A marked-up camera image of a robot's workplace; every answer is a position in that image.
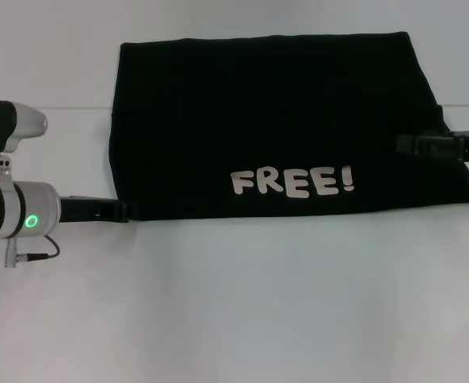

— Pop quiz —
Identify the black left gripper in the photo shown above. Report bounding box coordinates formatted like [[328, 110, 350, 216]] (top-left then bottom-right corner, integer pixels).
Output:
[[59, 194, 140, 223]]

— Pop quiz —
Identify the black T-shirt with FREE print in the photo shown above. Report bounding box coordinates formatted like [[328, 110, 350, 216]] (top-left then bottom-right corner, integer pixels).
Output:
[[107, 31, 469, 223]]

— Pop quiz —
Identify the thin left arm cable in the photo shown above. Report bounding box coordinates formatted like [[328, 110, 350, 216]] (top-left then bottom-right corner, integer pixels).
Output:
[[22, 234, 61, 259]]

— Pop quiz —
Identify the silver left cable plug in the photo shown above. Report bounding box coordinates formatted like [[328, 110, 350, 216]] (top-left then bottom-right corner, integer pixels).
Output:
[[3, 238, 26, 269]]

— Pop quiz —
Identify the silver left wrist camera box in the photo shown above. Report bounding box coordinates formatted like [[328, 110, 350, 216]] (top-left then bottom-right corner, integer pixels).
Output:
[[0, 100, 48, 163]]

